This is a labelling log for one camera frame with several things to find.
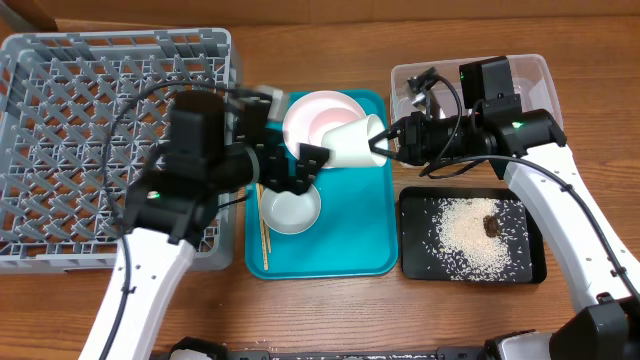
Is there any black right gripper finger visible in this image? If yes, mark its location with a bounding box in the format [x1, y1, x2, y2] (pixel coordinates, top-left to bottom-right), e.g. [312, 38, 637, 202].
[368, 126, 402, 146]
[372, 146, 402, 161]

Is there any wooden chopstick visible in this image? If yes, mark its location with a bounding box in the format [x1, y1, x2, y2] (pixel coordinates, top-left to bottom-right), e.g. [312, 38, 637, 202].
[255, 183, 273, 254]
[255, 184, 269, 271]

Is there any white paper cup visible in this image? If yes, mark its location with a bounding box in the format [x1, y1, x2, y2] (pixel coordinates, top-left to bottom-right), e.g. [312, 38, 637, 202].
[321, 114, 387, 168]

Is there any pink bowl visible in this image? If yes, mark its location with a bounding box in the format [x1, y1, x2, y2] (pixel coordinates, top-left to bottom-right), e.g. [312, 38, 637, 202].
[308, 108, 365, 146]

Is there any grey bowl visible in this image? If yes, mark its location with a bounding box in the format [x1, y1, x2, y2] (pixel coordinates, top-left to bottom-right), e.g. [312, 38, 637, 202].
[260, 186, 322, 235]

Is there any white round plate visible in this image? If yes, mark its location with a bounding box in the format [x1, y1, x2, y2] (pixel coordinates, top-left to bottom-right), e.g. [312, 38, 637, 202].
[282, 91, 365, 158]

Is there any brown food scrap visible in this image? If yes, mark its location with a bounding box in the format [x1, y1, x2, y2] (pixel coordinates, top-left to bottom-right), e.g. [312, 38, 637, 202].
[483, 215, 501, 238]

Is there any rice pile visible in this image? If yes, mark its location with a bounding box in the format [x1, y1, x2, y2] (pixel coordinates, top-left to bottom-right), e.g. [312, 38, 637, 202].
[422, 197, 532, 282]

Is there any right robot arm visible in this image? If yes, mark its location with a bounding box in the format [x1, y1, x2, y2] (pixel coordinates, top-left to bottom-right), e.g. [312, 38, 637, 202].
[368, 56, 639, 360]

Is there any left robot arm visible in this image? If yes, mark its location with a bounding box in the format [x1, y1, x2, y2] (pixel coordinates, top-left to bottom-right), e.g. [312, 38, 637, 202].
[81, 86, 398, 359]

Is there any black waste tray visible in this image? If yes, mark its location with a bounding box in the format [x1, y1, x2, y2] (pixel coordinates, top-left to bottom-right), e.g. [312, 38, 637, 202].
[398, 187, 547, 284]

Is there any teal plastic tray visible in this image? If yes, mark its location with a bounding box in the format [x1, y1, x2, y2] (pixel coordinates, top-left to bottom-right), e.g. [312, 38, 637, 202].
[244, 89, 400, 281]

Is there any clear plastic bin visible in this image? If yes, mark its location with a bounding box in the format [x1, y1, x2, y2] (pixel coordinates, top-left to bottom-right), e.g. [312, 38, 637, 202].
[390, 54, 564, 127]

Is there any grey dish rack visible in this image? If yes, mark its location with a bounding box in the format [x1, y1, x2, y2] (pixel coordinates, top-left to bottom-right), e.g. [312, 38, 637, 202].
[1, 28, 241, 274]

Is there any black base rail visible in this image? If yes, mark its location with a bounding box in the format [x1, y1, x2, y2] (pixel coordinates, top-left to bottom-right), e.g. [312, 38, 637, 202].
[164, 337, 501, 360]

